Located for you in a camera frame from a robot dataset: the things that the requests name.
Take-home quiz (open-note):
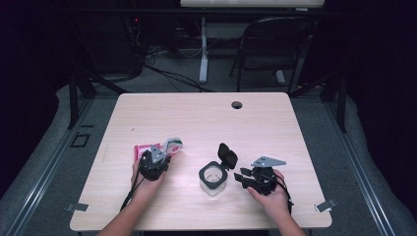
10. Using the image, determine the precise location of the right hand-held gripper cable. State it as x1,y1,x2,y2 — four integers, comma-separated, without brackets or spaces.
274,175,295,214

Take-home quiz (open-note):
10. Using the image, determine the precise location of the white desk leg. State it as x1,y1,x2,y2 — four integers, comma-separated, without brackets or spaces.
274,69,287,86
199,16,209,84

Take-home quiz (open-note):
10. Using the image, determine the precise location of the pink printed plastic bag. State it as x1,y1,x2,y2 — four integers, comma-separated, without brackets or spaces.
133,137,184,162

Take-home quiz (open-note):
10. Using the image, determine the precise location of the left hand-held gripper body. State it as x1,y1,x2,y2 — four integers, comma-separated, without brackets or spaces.
138,145,171,182

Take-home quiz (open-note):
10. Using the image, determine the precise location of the black floor cable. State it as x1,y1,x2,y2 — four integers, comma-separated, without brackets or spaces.
144,62,214,93

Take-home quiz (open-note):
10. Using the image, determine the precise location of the grey tape piece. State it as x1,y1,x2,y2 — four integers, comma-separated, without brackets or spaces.
65,203,89,212
314,198,338,213

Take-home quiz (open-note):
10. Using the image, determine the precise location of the aluminium floor rail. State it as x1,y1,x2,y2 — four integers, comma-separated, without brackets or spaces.
6,97,96,236
323,97,397,236

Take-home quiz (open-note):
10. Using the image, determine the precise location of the left hand-held gripper cable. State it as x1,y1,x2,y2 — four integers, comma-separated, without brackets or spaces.
119,170,146,211

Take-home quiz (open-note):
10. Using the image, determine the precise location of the dark equipment cabinet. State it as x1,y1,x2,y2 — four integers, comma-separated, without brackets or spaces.
94,16,146,75

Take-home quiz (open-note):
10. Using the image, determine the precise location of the person's right hand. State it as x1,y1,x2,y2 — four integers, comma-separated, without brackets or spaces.
246,169,291,217

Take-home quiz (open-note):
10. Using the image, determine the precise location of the hand-held gripper cable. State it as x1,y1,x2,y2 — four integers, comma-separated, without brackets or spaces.
274,175,295,214
119,170,146,211

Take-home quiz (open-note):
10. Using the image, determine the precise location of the person's left hand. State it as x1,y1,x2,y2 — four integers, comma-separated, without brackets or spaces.
131,159,166,199

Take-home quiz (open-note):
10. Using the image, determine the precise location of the black metal stand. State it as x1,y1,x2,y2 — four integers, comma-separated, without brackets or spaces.
288,68,348,134
67,68,129,131

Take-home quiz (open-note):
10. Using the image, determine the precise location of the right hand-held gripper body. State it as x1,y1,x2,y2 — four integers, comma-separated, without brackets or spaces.
250,155,287,197

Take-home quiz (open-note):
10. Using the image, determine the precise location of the black folding chair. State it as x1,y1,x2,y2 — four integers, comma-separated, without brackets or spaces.
229,16,318,94

